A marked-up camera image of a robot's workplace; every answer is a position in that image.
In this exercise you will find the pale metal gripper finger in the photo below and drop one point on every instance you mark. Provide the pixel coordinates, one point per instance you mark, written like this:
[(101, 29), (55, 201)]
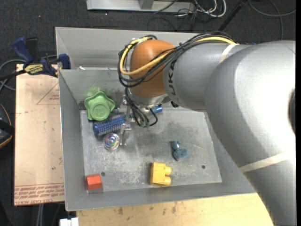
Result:
[(124, 135), (127, 113)]

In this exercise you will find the clear iridescent ball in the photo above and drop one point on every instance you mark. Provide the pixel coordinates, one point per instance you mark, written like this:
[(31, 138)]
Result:
[(111, 142)]

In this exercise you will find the blue ribbed roller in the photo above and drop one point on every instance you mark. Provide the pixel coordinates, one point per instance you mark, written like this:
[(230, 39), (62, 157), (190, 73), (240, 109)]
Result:
[(108, 125)]

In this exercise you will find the grey metal bin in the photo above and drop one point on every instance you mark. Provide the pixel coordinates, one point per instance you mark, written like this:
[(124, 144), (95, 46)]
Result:
[(141, 154)]

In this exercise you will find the green star-shaped knob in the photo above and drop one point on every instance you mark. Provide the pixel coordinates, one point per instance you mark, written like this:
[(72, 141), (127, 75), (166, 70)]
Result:
[(99, 107)]

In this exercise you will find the yellow toy block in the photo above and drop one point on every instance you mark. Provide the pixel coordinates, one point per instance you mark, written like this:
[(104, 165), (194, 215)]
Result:
[(158, 174)]

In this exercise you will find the red-orange cube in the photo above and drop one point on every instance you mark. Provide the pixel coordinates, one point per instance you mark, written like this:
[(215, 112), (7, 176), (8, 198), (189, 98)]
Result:
[(93, 182)]

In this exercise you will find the dark teal toy animal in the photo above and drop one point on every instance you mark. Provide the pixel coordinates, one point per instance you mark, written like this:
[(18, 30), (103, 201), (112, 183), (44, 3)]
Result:
[(179, 152)]

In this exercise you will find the brown cardboard board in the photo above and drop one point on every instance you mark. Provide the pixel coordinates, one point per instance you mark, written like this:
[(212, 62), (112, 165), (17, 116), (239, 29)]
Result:
[(37, 138)]

